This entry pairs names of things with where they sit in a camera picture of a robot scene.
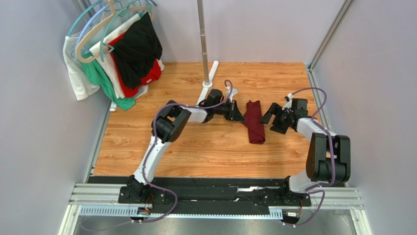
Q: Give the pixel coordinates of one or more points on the dark red cloth napkin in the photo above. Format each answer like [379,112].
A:
[256,131]

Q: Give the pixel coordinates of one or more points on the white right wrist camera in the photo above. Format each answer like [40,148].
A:
[288,100]

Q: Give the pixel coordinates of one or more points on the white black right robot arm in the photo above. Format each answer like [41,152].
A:
[328,160]

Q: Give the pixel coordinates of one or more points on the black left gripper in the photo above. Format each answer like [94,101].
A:
[237,116]

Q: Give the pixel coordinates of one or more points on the white shirt on hanger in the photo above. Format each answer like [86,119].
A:
[82,87]

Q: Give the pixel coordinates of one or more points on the light blue clothes hanger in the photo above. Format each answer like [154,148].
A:
[90,24]

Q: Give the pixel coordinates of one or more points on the black shirt on hanger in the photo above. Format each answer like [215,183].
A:
[136,52]

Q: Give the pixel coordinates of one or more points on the green shirt on hanger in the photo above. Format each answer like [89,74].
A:
[97,76]

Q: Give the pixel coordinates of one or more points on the aluminium corner post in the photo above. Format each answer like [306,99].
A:
[346,6]

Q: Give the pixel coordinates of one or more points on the metal pole white base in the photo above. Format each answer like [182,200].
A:
[209,73]

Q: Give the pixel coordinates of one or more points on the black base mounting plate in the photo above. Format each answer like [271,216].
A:
[218,197]

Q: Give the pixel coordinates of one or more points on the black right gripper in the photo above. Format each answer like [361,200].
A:
[278,115]

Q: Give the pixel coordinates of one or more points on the beige clothes hanger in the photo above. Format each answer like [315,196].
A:
[104,25]

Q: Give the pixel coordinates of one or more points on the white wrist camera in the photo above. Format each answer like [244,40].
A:
[288,100]
[230,93]

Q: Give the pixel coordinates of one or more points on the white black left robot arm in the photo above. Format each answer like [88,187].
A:
[167,126]

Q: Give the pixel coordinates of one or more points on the red shirt on hanger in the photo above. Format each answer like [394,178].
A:
[152,76]

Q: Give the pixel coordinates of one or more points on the teal clothes hanger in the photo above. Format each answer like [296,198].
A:
[92,47]

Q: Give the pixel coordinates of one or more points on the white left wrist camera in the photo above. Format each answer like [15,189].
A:
[230,93]

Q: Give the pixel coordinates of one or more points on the aluminium frame rail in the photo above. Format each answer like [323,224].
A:
[92,200]

